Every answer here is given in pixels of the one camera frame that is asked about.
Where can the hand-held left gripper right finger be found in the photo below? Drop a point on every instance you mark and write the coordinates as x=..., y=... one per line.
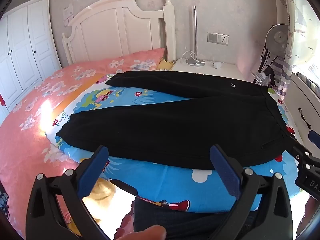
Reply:
x=225, y=170

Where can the white nightstand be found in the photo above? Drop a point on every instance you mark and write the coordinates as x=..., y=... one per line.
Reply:
x=225, y=71

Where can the white bed headboard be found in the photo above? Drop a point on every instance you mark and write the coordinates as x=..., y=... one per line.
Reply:
x=112, y=30

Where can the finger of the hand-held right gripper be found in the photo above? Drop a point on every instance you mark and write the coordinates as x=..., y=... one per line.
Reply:
x=298, y=150
x=315, y=140

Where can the white charger plug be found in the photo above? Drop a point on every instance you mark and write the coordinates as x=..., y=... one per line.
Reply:
x=217, y=65

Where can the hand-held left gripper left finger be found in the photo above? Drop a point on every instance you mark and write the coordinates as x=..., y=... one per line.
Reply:
x=93, y=170

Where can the person's dark trouser leg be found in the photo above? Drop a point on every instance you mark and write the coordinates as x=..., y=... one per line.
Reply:
x=190, y=222

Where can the cartoon printed blanket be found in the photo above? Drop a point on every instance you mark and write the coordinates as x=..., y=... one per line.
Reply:
x=175, y=182

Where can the pink floral quilt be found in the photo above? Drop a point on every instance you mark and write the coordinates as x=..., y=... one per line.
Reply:
x=25, y=130

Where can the printed curtain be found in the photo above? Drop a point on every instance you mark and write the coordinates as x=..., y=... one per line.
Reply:
x=297, y=17

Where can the black pants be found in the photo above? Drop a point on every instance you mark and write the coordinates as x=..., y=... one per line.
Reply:
x=175, y=125

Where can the grey desk fan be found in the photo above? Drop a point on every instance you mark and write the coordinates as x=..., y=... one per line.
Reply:
x=276, y=38

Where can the person's left hand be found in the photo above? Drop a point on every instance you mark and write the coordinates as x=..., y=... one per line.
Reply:
x=145, y=233

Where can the grey wall socket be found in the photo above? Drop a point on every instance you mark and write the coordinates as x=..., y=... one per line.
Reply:
x=218, y=38

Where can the white dresser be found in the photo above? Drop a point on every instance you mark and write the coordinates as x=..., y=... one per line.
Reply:
x=307, y=100

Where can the paper notice on wall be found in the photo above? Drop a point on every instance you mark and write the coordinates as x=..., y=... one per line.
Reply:
x=68, y=13

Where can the yellow pillow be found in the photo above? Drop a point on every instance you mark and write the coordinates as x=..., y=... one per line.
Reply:
x=165, y=65

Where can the white wardrobe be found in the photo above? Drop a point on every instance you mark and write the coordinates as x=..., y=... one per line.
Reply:
x=25, y=55

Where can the silver desk lamp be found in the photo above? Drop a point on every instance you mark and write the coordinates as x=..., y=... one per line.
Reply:
x=195, y=35

